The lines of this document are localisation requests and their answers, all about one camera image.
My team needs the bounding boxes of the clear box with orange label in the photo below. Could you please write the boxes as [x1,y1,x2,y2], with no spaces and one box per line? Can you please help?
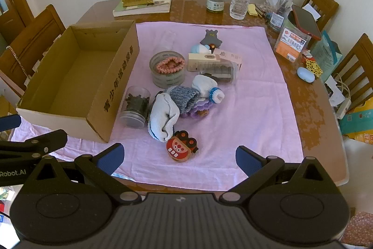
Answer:
[274,17,312,63]

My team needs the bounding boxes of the brown cardboard box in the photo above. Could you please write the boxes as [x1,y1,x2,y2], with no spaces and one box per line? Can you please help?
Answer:
[16,20,140,144]

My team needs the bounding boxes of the thin green book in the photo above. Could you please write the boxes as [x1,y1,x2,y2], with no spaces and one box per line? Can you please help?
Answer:
[114,0,152,11]

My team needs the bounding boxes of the clear packing tape roll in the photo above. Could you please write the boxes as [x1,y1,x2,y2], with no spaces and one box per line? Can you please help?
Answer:
[149,50,187,87]

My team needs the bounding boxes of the white power strip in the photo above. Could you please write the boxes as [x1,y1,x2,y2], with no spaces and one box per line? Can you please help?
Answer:
[336,97,352,119]

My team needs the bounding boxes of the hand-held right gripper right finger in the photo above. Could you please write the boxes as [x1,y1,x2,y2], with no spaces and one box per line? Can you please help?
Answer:
[219,145,335,205]

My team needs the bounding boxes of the light blue oval case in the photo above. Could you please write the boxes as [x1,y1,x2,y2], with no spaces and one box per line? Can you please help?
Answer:
[297,67,317,83]

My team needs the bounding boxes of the metal chain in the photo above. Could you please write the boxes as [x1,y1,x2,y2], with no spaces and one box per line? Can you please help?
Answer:
[6,46,31,79]

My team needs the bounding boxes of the yellow printed carton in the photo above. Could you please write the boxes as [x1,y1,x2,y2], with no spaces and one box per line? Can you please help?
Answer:
[339,105,373,144]

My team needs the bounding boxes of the floral fabric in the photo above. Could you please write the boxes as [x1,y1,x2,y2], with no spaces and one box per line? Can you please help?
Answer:
[342,210,373,248]

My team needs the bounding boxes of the grey knitted sock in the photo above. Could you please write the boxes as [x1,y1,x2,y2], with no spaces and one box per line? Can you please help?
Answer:
[163,86,201,115]

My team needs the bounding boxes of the white sock with blue cuff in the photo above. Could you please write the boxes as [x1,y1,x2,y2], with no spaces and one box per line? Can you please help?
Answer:
[192,74,225,104]

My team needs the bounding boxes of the black lidded glass jar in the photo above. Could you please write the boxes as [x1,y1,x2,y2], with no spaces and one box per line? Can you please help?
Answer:
[207,0,226,14]

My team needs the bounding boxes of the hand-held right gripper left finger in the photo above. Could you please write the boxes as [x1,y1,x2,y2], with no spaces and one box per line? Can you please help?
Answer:
[28,143,143,205]

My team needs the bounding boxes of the teal paper bag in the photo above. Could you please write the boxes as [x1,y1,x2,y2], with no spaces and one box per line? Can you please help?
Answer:
[310,30,343,82]

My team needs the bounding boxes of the beige rectangular box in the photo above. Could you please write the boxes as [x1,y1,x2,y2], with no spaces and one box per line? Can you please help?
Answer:
[187,53,222,72]

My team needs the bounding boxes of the clear jar with dark contents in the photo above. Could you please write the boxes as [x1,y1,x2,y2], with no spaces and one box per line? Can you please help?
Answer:
[198,61,237,84]
[119,86,151,129]

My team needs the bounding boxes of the blue white plush toy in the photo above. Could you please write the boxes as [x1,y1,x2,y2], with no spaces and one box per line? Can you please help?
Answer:
[191,44,214,55]

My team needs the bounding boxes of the purple crocheted keychain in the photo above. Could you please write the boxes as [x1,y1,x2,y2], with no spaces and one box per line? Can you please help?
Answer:
[179,100,211,119]

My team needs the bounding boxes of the wooden chair with chain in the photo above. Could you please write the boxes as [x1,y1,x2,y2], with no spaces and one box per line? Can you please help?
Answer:
[0,4,66,98]

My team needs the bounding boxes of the light grey striped sock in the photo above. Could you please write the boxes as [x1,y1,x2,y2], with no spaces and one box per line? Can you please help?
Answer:
[148,93,181,142]

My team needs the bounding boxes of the yellow sticky notes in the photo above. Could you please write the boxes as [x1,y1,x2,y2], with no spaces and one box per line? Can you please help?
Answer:
[247,3,264,18]

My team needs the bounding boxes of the small pink box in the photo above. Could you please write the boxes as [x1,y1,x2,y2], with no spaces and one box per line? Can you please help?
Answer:
[214,48,243,70]

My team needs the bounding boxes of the red cartoon figure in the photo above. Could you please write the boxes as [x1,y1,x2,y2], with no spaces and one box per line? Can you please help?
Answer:
[166,131,200,162]

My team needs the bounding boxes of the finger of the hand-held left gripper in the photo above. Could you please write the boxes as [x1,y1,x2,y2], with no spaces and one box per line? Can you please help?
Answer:
[0,129,68,161]
[0,114,21,132]

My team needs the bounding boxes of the gold ornament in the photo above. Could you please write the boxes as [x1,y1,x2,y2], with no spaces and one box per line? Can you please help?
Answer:
[303,58,323,77]

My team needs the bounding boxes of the pink knitted hat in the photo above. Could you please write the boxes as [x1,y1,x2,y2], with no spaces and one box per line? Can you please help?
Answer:
[155,56,185,74]

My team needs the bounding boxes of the pink cloth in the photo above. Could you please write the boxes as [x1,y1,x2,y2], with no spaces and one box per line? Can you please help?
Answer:
[10,22,305,191]

